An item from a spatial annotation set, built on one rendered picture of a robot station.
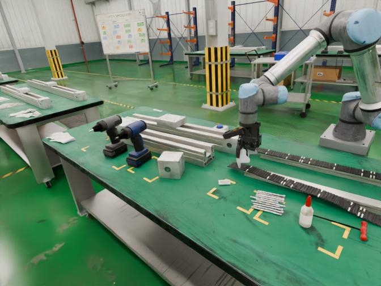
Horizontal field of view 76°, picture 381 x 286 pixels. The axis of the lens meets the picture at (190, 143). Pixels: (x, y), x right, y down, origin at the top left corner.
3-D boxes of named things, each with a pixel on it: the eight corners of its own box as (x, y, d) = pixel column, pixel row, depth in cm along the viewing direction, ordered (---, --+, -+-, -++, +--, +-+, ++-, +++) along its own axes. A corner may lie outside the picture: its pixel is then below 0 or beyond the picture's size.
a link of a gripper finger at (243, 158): (246, 171, 103) (250, 150, 102) (234, 168, 107) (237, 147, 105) (249, 171, 106) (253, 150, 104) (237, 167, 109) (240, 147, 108)
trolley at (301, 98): (310, 108, 425) (318, 46, 382) (305, 118, 383) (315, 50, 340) (252, 104, 475) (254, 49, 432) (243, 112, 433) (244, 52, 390)
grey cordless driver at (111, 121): (130, 150, 144) (122, 114, 135) (102, 165, 130) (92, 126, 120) (121, 147, 148) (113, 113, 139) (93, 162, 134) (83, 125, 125)
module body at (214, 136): (231, 144, 141) (231, 131, 137) (223, 151, 133) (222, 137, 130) (136, 123, 185) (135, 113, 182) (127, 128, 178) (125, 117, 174)
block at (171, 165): (186, 166, 122) (184, 150, 118) (180, 179, 112) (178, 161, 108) (167, 165, 124) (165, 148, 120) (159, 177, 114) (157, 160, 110)
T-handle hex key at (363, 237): (366, 224, 79) (367, 221, 79) (366, 243, 73) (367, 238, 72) (313, 209, 88) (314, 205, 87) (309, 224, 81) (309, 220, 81)
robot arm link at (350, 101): (354, 112, 131) (359, 87, 125) (374, 121, 119) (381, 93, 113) (333, 115, 130) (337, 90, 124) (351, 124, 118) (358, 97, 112)
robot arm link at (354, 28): (377, 112, 119) (352, 3, 95) (406, 123, 105) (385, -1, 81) (355, 125, 120) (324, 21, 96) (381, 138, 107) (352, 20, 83)
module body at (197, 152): (214, 158, 127) (214, 144, 123) (203, 167, 120) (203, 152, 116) (117, 132, 172) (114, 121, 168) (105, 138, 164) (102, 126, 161)
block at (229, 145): (247, 146, 137) (248, 130, 133) (237, 155, 128) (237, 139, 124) (233, 143, 142) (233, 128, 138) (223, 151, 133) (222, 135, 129)
